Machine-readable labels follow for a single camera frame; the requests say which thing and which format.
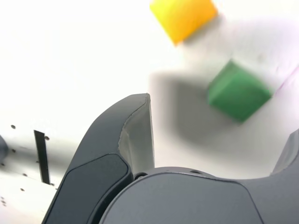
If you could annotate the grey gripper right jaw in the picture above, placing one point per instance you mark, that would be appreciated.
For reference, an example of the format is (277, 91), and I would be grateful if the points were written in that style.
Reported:
(198, 200)

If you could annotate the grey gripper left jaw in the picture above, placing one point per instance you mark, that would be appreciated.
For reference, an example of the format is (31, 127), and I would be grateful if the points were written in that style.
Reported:
(98, 144)

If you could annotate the green cube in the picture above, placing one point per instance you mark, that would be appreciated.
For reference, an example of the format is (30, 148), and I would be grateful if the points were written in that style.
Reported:
(238, 93)

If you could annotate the yellow cube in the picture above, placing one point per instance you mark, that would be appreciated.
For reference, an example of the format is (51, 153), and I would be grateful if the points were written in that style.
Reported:
(184, 18)

